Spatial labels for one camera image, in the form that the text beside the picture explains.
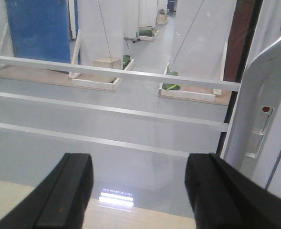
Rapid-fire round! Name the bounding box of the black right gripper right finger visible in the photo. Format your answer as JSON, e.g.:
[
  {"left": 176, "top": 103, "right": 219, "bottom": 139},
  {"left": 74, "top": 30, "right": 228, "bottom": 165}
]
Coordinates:
[{"left": 185, "top": 153, "right": 281, "bottom": 229}]

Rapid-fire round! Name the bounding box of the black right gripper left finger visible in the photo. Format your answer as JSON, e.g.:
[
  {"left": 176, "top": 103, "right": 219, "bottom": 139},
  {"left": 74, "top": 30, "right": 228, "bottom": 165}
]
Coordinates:
[{"left": 0, "top": 153, "right": 94, "bottom": 229}]

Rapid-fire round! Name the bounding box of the silver door handle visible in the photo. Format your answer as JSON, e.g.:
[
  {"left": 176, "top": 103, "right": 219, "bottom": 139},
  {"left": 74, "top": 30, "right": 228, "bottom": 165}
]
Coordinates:
[{"left": 223, "top": 36, "right": 281, "bottom": 170}]

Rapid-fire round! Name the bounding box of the white sliding glass door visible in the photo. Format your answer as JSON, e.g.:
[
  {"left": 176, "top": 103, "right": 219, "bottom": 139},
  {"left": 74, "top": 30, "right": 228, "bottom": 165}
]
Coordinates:
[{"left": 0, "top": 0, "right": 281, "bottom": 219}]

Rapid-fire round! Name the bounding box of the door lock plate red dot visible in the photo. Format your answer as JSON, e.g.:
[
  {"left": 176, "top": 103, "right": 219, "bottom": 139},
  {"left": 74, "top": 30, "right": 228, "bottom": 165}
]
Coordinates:
[{"left": 245, "top": 106, "right": 274, "bottom": 158}]

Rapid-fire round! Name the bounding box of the green sandbag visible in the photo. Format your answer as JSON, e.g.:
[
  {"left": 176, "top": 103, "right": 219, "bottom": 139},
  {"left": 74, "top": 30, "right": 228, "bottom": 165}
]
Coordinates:
[{"left": 162, "top": 71, "right": 182, "bottom": 91}]

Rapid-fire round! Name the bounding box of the light wooden box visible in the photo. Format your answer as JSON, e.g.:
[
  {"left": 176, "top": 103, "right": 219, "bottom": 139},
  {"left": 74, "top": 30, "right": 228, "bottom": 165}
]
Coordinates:
[{"left": 94, "top": 57, "right": 122, "bottom": 69}]

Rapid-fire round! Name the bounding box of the blue panel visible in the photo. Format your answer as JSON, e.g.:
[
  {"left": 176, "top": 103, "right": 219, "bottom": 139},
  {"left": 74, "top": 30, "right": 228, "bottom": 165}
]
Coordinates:
[{"left": 5, "top": 0, "right": 73, "bottom": 63}]

